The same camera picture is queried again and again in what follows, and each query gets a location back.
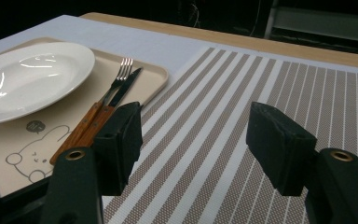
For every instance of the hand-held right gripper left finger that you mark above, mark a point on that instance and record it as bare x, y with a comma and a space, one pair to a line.
118, 149

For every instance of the striped grey white placemat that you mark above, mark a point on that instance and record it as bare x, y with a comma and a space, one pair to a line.
214, 130

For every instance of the white deep plate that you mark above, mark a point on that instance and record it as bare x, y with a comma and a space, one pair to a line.
34, 81

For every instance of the white metal stand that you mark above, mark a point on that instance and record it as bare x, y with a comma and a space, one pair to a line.
323, 23

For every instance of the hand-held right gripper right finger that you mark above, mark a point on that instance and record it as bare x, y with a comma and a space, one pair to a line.
279, 149

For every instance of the white table cover board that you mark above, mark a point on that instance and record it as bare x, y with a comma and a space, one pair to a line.
136, 40

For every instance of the beige rabbit print tray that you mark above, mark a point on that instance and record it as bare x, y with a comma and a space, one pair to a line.
105, 81

